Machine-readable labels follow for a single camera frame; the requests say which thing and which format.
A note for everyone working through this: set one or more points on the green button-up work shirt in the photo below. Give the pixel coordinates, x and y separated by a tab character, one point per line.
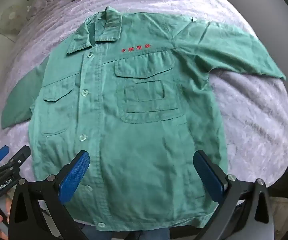
139	110

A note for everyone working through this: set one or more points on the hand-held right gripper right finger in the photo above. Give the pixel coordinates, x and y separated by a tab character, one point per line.
209	177

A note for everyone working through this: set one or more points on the purple fleece blanket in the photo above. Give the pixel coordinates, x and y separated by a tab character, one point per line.
249	105

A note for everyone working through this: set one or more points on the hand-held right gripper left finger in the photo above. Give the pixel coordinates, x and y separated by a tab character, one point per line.
75	175

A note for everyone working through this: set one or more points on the white round fan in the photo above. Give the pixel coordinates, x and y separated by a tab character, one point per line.
11	17

